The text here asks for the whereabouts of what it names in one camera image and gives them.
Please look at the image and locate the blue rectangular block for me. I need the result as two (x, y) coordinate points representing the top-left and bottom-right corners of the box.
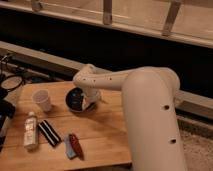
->
(64, 135), (76, 159)

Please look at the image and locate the wooden board tabletop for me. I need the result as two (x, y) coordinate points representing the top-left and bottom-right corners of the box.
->
(0, 82), (131, 171)

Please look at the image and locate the round black framed mirror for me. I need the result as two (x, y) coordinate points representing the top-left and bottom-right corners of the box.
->
(0, 75), (24, 92)

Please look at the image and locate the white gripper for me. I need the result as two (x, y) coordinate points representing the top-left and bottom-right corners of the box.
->
(82, 89), (101, 111)

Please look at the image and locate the white plastic cup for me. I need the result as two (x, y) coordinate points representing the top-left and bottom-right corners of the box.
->
(32, 89), (52, 112)

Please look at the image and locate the dark ceramic bowl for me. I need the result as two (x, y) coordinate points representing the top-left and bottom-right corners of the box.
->
(65, 87), (89, 113)

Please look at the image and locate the metal window bracket left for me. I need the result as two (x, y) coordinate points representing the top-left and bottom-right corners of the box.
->
(31, 0), (42, 12)

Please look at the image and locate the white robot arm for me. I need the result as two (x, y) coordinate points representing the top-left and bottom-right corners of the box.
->
(73, 64), (188, 171)

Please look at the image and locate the metal window bracket centre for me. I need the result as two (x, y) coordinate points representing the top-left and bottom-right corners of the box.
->
(102, 0), (112, 25)

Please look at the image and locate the metal window bracket right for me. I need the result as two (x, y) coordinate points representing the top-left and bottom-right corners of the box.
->
(162, 0), (182, 36)

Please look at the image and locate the black device at left edge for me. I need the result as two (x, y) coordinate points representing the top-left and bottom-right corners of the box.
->
(0, 100), (15, 151)

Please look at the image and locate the clear plastic bottle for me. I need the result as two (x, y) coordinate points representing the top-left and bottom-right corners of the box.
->
(24, 111), (38, 151)

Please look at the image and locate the red brown oblong object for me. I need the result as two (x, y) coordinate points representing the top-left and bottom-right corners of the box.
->
(69, 134), (84, 160)

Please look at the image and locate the metal window bracket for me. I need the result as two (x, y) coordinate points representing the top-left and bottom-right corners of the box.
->
(102, 0), (112, 25)
(162, 0), (182, 36)
(31, 0), (42, 12)

